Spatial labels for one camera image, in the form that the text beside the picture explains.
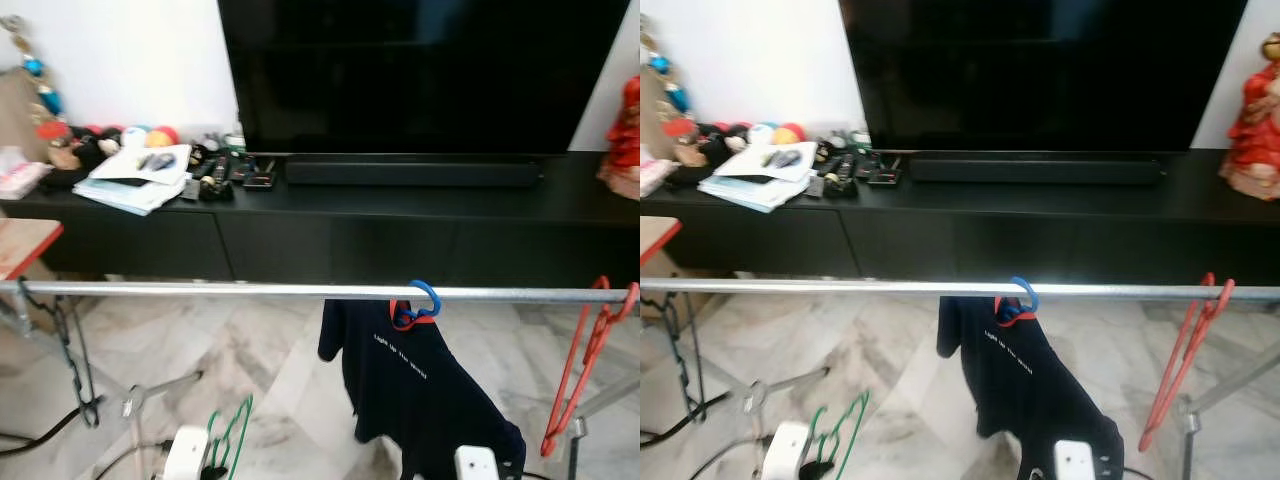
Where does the green wire hanger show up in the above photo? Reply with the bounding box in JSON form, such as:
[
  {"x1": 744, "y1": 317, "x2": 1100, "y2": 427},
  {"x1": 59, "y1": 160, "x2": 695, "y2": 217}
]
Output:
[
  {"x1": 807, "y1": 389, "x2": 872, "y2": 480},
  {"x1": 202, "y1": 394, "x2": 257, "y2": 480}
]

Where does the red plastic hanger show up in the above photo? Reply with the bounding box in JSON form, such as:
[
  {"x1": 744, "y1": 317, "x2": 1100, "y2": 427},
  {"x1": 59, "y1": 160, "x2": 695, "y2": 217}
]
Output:
[
  {"x1": 539, "y1": 276, "x2": 641, "y2": 460},
  {"x1": 1137, "y1": 271, "x2": 1237, "y2": 454}
]

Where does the blue plastic hanger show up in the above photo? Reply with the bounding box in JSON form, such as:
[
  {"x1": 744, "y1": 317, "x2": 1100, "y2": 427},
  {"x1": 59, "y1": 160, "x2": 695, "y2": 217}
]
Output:
[
  {"x1": 391, "y1": 279, "x2": 444, "y2": 332},
  {"x1": 994, "y1": 276, "x2": 1042, "y2": 330}
]

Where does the marble pattern folding table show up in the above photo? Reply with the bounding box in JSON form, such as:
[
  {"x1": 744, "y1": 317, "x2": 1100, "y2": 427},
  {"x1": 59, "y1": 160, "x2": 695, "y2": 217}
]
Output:
[
  {"x1": 640, "y1": 214, "x2": 684, "y2": 267},
  {"x1": 0, "y1": 217, "x2": 65, "y2": 282}
]

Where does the tissue pack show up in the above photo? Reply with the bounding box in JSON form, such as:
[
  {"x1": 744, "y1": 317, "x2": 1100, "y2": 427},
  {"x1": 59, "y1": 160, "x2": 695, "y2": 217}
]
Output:
[
  {"x1": 0, "y1": 145, "x2": 52, "y2": 202},
  {"x1": 640, "y1": 148, "x2": 678, "y2": 198}
]

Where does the red laughing buddha statue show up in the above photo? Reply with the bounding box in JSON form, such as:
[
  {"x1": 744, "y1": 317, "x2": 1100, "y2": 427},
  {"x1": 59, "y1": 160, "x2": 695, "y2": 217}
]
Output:
[
  {"x1": 1217, "y1": 31, "x2": 1280, "y2": 202},
  {"x1": 597, "y1": 74, "x2": 641, "y2": 202}
]

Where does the jar with red lid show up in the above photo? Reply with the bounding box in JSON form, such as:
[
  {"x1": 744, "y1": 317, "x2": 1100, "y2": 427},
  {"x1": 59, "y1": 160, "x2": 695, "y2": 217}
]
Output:
[
  {"x1": 660, "y1": 117, "x2": 708, "y2": 168},
  {"x1": 37, "y1": 120, "x2": 83, "y2": 172}
]

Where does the black plush toy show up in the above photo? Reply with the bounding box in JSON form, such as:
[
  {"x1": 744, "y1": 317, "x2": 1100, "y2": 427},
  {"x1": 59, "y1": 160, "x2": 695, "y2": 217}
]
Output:
[
  {"x1": 688, "y1": 122, "x2": 748, "y2": 188},
  {"x1": 48, "y1": 124, "x2": 123, "y2": 193}
]

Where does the light wooden cabinet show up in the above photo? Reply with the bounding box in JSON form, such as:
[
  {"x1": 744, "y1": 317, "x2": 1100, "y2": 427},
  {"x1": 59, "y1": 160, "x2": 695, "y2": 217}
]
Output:
[
  {"x1": 640, "y1": 70, "x2": 669, "y2": 161},
  {"x1": 0, "y1": 68, "x2": 46, "y2": 166}
]

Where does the stack of white papers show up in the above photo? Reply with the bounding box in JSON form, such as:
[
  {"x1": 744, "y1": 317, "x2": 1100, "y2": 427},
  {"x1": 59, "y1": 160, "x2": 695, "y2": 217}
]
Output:
[
  {"x1": 71, "y1": 142, "x2": 194, "y2": 217},
  {"x1": 696, "y1": 139, "x2": 820, "y2": 214}
]

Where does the gold and blue trophy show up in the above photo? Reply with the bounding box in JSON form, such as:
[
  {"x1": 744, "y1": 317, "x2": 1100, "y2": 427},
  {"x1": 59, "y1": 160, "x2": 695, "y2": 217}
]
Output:
[
  {"x1": 640, "y1": 38, "x2": 694, "y2": 121},
  {"x1": 0, "y1": 14, "x2": 67, "y2": 126}
]

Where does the black remote control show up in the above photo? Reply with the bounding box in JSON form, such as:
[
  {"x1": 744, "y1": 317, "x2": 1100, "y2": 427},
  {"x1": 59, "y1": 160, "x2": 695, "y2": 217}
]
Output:
[
  {"x1": 821, "y1": 151, "x2": 860, "y2": 200},
  {"x1": 197, "y1": 154, "x2": 237, "y2": 204}
]

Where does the silver metal clothes rack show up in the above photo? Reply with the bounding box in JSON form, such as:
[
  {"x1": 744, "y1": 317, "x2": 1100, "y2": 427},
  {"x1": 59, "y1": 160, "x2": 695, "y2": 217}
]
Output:
[
  {"x1": 640, "y1": 277, "x2": 1280, "y2": 480},
  {"x1": 0, "y1": 279, "x2": 641, "y2": 480}
]

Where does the black soundbar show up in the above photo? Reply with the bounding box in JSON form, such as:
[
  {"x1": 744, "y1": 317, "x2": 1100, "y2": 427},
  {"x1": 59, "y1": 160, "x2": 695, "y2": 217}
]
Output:
[
  {"x1": 284, "y1": 154, "x2": 545, "y2": 189},
  {"x1": 907, "y1": 151, "x2": 1167, "y2": 187}
]

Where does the small black electronic device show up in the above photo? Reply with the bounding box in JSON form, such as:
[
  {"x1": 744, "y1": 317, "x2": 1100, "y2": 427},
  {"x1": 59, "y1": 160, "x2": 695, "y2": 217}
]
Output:
[
  {"x1": 239, "y1": 154, "x2": 282, "y2": 192},
  {"x1": 861, "y1": 151, "x2": 904, "y2": 189}
]

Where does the navy blue t-shirt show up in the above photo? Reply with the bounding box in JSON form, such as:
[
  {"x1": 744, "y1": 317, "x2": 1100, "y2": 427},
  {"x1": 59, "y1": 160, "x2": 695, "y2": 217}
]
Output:
[
  {"x1": 317, "y1": 297, "x2": 529, "y2": 480},
  {"x1": 936, "y1": 294, "x2": 1127, "y2": 480}
]

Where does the large black flat television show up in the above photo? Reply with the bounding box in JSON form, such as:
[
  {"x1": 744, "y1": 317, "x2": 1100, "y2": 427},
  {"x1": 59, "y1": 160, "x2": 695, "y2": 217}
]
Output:
[
  {"x1": 837, "y1": 0, "x2": 1250, "y2": 154},
  {"x1": 216, "y1": 0, "x2": 634, "y2": 157}
]

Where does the black wire hanger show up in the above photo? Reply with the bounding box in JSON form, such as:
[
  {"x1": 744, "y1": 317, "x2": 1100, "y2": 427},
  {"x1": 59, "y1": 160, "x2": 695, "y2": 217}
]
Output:
[
  {"x1": 14, "y1": 277, "x2": 102, "y2": 430},
  {"x1": 659, "y1": 279, "x2": 732, "y2": 422}
]

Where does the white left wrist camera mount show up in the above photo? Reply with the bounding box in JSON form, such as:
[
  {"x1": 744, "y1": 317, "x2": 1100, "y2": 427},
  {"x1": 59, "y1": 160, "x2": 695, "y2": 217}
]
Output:
[
  {"x1": 162, "y1": 425, "x2": 212, "y2": 480},
  {"x1": 761, "y1": 420, "x2": 814, "y2": 480}
]

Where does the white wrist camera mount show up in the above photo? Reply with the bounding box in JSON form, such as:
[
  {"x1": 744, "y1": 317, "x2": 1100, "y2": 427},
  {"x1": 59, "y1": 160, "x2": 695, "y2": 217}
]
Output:
[
  {"x1": 162, "y1": 425, "x2": 212, "y2": 480},
  {"x1": 761, "y1": 420, "x2": 814, "y2": 480},
  {"x1": 1051, "y1": 439, "x2": 1100, "y2": 480},
  {"x1": 454, "y1": 445, "x2": 502, "y2": 480}
]

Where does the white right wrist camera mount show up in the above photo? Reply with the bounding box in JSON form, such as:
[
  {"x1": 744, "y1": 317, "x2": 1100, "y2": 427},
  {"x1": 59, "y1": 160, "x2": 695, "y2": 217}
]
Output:
[
  {"x1": 1051, "y1": 439, "x2": 1100, "y2": 480},
  {"x1": 454, "y1": 445, "x2": 502, "y2": 480}
]

